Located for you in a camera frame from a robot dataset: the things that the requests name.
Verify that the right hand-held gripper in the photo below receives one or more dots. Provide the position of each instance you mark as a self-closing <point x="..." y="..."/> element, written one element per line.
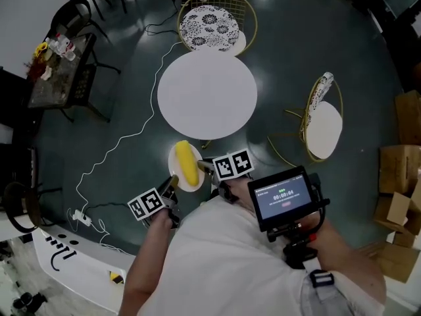
<point x="232" y="164"/>

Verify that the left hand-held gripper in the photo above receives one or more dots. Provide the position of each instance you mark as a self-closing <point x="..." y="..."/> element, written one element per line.
<point x="146" y="204"/>

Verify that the white oval plate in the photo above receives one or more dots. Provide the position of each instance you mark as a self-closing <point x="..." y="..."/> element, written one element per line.
<point x="173" y="168"/>

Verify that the yellow corn cob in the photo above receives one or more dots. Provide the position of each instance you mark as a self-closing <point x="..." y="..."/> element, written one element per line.
<point x="187" y="163"/>

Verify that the person's right forearm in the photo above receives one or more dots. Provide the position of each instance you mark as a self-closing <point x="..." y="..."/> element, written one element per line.
<point x="348" y="262"/>

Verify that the person's left forearm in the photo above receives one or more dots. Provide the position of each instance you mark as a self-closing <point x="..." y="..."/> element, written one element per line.
<point x="148" y="265"/>

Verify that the round white table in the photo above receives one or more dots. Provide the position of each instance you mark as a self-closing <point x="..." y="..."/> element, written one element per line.
<point x="207" y="94"/>

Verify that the person's white shoe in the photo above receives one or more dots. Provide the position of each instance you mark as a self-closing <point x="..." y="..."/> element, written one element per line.
<point x="203" y="204"/>

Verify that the person's white shirt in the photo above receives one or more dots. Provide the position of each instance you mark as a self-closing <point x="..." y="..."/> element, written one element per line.
<point x="223" y="262"/>

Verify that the white power strip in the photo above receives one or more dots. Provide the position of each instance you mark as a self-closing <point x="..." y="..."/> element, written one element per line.
<point x="82" y="217"/>

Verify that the yellow black object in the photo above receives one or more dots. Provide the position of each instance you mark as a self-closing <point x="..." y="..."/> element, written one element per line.
<point x="116" y="277"/>

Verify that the white counter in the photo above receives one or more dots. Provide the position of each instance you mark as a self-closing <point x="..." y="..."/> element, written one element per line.
<point x="79" y="272"/>

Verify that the black white floral cushion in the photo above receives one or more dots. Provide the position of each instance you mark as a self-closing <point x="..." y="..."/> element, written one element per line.
<point x="208" y="28"/>

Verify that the dark glass side table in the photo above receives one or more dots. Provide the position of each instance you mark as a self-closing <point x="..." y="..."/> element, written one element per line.
<point x="56" y="87"/>

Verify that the black round stool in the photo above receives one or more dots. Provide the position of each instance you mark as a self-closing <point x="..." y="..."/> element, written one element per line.
<point x="21" y="209"/>

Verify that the white figurine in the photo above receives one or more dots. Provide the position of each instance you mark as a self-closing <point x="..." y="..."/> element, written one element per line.
<point x="47" y="72"/>

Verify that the group of clear water bottles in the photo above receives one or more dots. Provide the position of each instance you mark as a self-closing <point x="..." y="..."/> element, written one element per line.
<point x="62" y="46"/>

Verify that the yellow sunflower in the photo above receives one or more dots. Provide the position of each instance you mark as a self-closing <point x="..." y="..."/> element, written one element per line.
<point x="42" y="49"/>

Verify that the open cardboard box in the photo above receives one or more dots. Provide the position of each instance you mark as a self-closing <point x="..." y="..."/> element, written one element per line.
<point x="396" y="211"/>

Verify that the black metal chair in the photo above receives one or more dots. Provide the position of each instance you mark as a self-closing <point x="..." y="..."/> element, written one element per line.
<point x="65" y="12"/>

